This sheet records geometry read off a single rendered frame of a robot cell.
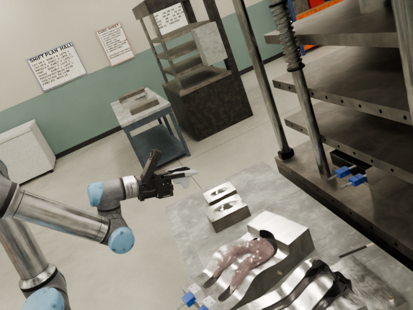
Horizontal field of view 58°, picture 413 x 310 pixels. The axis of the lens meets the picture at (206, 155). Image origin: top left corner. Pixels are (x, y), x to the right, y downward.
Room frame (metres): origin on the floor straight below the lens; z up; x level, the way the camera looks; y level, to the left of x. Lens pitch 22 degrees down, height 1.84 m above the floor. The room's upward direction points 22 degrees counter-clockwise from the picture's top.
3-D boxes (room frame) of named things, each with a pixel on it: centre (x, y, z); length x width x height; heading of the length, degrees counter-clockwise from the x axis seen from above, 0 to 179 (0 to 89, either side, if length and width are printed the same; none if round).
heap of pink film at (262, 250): (1.22, 0.02, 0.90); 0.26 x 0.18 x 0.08; 115
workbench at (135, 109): (5.68, 0.70, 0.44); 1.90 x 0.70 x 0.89; 10
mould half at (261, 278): (1.23, 0.02, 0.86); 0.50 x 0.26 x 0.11; 115
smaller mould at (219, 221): (1.68, 0.01, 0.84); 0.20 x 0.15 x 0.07; 98
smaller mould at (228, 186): (1.88, 0.01, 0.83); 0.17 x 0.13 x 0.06; 98
